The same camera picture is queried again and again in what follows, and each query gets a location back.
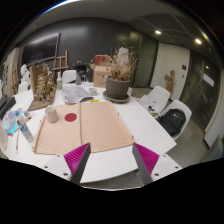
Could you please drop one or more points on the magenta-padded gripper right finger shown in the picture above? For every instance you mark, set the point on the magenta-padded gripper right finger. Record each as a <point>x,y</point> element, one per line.
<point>148,159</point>

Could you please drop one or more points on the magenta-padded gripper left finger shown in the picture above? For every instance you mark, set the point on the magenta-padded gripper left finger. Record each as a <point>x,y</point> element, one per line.
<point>75,159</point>

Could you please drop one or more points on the white blue-capped drink bottle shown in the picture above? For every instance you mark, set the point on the white blue-capped drink bottle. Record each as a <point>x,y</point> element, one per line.
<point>26,131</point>

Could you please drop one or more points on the flat round red coaster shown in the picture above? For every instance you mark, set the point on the flat round red coaster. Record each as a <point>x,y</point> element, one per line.
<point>70,117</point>

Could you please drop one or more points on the black backpack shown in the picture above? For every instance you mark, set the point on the black backpack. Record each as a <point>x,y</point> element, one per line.
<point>171,121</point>

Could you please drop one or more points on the white chair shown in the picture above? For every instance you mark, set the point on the white chair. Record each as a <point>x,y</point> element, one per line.
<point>160,95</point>
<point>69,76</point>
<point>23,87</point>
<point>185,111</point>

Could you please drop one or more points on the yellow tag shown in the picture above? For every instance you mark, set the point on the yellow tag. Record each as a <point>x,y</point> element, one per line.
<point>94,100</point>

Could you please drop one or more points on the spread newspaper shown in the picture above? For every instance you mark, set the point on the spread newspaper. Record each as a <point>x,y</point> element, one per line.
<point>75,94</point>

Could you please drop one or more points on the grey round plant saucer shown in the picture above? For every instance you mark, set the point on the grey round plant saucer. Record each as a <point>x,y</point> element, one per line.
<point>116,100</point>

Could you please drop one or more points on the small white bowl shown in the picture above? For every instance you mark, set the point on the small white bowl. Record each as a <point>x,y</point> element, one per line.
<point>92,91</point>

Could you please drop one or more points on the colourful painting sheet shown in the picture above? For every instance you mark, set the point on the colourful painting sheet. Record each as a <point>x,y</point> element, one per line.
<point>10,123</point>

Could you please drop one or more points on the dried plant in grey pot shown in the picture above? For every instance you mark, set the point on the dried plant in grey pot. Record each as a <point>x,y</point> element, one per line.
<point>117,88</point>

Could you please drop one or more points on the clear spray bottle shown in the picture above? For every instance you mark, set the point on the clear spray bottle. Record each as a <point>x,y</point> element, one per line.
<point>59,81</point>

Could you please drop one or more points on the clear glass flask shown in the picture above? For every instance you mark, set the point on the clear glass flask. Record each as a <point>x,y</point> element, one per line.
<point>78,80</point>

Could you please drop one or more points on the wooden figure statue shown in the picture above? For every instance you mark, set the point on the wooden figure statue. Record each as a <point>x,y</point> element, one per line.
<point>170,81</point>

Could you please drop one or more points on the brown cardboard box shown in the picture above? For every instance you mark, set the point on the brown cardboard box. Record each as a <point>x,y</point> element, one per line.
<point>100,78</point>

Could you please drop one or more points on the black flat case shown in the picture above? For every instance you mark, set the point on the black flat case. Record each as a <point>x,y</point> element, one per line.
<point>6,105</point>

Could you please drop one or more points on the wooden easel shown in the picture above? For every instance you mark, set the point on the wooden easel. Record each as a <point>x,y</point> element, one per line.
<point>60,68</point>

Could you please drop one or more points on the white plaster bust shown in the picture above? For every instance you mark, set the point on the white plaster bust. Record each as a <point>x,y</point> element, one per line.
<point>24,73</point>

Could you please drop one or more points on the red box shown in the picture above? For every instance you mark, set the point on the red box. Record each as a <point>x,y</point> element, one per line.
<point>101,60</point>

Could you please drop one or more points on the white cabinet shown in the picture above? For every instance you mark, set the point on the white cabinet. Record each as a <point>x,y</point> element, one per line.
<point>10,71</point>

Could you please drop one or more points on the round recessed ceiling light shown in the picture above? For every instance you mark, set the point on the round recessed ceiling light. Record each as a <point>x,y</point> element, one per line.
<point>198,41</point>
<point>158,32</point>

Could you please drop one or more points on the black wall screen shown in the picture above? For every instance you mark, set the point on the black wall screen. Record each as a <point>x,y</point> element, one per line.
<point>40,49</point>

